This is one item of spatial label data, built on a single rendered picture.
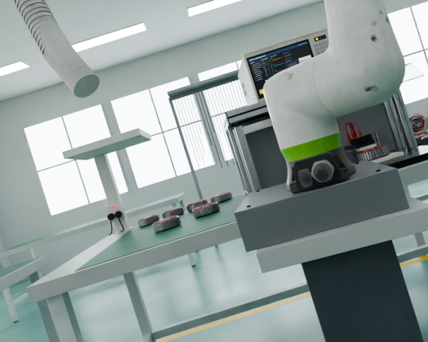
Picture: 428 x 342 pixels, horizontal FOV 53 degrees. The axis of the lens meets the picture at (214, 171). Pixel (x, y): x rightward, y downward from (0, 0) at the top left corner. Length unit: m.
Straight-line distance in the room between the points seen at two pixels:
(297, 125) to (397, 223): 0.26
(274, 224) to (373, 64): 0.33
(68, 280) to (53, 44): 1.55
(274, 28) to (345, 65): 7.65
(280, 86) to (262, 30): 7.53
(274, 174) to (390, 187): 1.03
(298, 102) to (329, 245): 0.28
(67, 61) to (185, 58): 5.82
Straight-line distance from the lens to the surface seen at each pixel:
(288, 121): 0.88
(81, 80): 2.44
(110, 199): 2.29
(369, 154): 1.59
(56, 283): 1.41
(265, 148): 1.81
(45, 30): 2.67
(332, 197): 0.82
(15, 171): 8.76
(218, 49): 8.25
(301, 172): 0.84
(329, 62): 0.83
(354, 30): 0.82
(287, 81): 0.88
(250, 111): 1.67
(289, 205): 0.82
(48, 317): 2.50
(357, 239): 0.81
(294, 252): 0.81
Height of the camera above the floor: 0.92
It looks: level
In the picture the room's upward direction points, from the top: 17 degrees counter-clockwise
